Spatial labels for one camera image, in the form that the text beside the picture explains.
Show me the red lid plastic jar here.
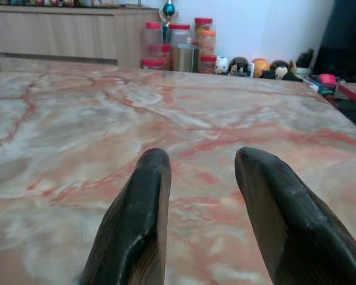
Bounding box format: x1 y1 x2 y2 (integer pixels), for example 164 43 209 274
199 55 218 75
193 17 214 38
142 21 164 62
140 59 165 71
169 24 192 48

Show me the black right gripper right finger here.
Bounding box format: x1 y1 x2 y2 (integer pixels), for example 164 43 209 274
234 147 356 285

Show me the light wooden cabinet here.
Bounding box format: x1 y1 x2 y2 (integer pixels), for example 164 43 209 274
0 5 161 72

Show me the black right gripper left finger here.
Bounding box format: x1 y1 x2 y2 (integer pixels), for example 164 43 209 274
80 148 172 285

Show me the white figure mug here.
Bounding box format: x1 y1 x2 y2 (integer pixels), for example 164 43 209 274
215 55 229 75

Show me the red small container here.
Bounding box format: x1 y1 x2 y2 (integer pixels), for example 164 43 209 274
317 74 337 87

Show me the orange round toy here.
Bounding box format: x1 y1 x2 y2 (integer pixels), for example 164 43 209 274
252 58 271 79

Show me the orange lid plastic jar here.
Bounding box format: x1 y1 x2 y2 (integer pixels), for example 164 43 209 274
198 30 217 57

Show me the black tv unit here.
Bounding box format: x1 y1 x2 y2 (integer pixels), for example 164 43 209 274
312 0 356 78

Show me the blue ornament trophy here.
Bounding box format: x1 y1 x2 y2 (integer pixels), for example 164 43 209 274
159 0 179 43

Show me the stainless steel canister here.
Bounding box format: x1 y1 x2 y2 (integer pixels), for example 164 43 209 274
170 43 201 73

